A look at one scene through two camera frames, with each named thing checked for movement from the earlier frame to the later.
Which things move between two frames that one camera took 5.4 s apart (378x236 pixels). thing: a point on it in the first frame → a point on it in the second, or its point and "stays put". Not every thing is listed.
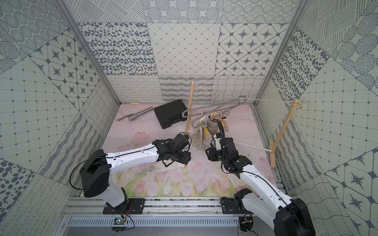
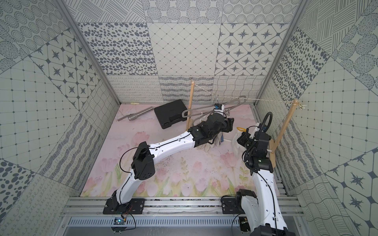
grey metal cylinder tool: [132, 116] stays put
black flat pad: [171, 113] stays put
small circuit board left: [119, 221] stays put
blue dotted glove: [174, 165] → [236, 144]
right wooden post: [272, 143] stays put
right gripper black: [211, 156] → [245, 136]
